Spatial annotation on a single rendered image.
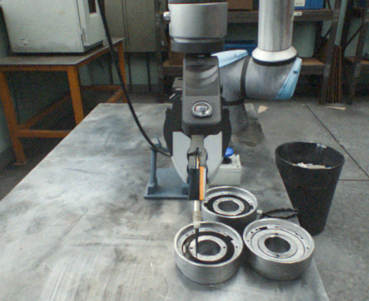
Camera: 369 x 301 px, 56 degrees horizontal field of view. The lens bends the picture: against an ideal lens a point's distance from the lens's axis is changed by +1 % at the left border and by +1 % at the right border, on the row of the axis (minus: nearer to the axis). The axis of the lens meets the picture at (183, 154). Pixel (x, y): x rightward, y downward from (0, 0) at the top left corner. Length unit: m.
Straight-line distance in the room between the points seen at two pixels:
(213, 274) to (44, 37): 2.48
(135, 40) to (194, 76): 3.94
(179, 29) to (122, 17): 3.92
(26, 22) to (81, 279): 2.44
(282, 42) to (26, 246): 0.74
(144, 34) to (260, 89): 3.42
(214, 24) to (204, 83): 0.07
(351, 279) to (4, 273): 1.50
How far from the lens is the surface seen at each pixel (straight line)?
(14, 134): 2.88
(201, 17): 0.44
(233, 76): 1.00
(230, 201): 0.66
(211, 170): 0.51
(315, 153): 2.03
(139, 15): 4.33
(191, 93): 0.41
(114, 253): 0.60
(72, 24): 2.72
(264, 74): 0.97
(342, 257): 1.92
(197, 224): 0.52
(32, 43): 2.86
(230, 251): 0.55
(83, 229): 0.66
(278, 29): 0.94
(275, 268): 0.53
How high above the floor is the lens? 1.19
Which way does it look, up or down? 25 degrees down
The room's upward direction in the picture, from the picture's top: 1 degrees counter-clockwise
